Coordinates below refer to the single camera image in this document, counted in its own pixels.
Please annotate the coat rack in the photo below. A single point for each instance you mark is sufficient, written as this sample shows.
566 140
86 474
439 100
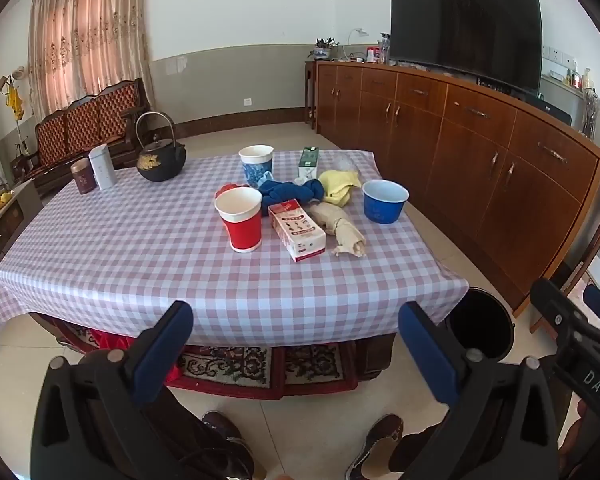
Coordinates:
17 130

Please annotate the yellow cloth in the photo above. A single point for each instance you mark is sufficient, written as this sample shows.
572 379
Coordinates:
337 182

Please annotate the clear plastic bag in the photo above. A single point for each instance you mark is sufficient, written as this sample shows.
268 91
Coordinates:
345 162

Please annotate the white tea tin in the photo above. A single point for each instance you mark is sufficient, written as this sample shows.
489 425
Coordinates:
102 167

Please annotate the person's left shoe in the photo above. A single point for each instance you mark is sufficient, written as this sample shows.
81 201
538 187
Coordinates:
222 427

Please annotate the blue and white paper cup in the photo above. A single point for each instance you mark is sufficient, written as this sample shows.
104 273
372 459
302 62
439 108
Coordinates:
252 170

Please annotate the maroon tea tin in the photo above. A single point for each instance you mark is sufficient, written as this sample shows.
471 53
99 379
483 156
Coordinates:
82 177

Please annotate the red patterned rug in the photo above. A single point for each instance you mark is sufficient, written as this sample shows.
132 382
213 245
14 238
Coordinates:
230 365

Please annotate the white pump bottle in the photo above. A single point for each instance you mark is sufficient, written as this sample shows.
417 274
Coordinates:
588 79

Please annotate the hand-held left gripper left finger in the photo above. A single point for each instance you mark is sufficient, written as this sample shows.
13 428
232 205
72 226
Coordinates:
162 347

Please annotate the brown wooden sideboard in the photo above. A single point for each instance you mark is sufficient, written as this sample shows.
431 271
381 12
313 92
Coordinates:
480 160

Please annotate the black speaker box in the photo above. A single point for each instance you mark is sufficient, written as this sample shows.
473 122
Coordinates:
550 110

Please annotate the wooden sofa with orange cushions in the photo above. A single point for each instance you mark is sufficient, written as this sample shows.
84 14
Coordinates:
80 125

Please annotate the potted plant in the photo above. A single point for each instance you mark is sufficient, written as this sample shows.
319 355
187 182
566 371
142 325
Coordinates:
323 50

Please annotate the person's shoe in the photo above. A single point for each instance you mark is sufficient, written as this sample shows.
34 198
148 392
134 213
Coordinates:
222 427
375 440

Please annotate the blue paper bowl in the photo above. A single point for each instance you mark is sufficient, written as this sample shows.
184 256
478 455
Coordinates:
380 210

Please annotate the person's right shoe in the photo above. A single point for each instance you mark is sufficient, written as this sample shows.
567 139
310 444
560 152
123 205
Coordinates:
375 440

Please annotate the red cloth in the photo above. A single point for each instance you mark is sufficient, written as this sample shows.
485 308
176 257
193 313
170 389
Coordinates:
226 189

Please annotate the green and white carton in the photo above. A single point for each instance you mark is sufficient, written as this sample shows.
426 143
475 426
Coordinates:
307 162

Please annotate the yellow garment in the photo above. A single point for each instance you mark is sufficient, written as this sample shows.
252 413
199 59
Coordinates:
14 102

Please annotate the pink embroidered curtain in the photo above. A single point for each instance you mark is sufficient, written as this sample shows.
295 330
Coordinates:
80 35

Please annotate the black iron teapot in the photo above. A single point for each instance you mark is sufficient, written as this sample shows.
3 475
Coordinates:
160 165

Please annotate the blue cloth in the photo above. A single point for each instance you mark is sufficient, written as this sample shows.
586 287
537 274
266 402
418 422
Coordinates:
290 191

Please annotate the red paper cup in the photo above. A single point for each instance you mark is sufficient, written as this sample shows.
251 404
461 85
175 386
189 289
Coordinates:
245 232

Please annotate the beige cloth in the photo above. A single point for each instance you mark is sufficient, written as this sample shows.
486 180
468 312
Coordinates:
340 227

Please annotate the glass vase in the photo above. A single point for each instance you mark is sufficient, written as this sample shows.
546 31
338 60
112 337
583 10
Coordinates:
591 115

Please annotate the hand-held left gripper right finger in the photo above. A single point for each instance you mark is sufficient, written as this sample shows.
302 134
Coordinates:
427 350

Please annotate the low cabinet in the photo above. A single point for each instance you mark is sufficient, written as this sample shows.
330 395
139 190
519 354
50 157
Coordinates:
5 230

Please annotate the red and white carton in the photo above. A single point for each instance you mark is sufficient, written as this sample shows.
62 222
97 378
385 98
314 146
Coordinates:
295 230

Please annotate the black trash bin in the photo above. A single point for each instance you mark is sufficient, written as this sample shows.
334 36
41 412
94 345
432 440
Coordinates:
480 320

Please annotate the black television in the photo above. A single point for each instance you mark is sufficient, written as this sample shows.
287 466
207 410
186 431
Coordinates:
465 25

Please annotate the checkered tablecloth table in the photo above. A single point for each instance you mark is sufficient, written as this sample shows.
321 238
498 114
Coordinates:
130 260

